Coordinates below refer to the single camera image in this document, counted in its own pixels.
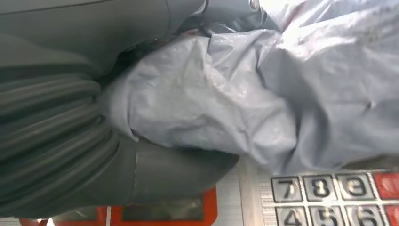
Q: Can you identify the grey plastic mailer package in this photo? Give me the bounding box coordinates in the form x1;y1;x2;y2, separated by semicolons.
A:
99;0;399;176

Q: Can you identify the white electronic weighing scale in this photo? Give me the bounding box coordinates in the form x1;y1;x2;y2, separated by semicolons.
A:
18;156;399;226

